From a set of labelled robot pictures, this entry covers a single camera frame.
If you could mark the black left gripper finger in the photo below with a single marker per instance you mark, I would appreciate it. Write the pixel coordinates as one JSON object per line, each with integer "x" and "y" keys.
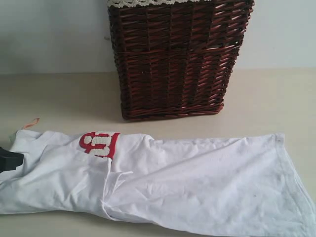
{"x": 9, "y": 161}

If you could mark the white t-shirt red lettering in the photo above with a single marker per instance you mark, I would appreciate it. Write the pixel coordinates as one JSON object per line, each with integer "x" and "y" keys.
{"x": 241, "y": 187}

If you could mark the orange neck label tag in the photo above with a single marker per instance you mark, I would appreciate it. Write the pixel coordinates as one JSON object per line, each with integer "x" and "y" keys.
{"x": 32, "y": 123}

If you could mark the dark red wicker basket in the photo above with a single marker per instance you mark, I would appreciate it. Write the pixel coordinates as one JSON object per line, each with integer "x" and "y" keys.
{"x": 175, "y": 61}

